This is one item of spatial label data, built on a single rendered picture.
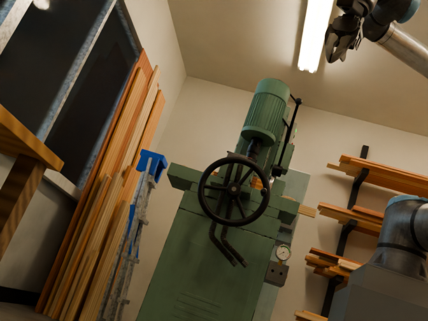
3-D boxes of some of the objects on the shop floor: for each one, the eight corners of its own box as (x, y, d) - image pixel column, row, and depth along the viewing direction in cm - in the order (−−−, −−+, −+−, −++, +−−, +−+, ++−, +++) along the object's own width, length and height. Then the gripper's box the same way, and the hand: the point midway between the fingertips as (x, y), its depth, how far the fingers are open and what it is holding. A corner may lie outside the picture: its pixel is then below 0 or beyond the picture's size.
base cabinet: (111, 379, 168) (176, 207, 191) (139, 365, 222) (188, 232, 245) (222, 423, 162) (276, 240, 184) (224, 398, 216) (265, 259, 239)
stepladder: (79, 340, 240) (139, 145, 279) (93, 340, 263) (147, 159, 303) (106, 348, 238) (164, 149, 277) (118, 346, 261) (170, 164, 301)
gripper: (374, 20, 129) (348, 79, 124) (344, 16, 134) (317, 73, 128) (372, -1, 122) (344, 60, 117) (341, -5, 127) (313, 55, 121)
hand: (330, 57), depth 120 cm, fingers closed
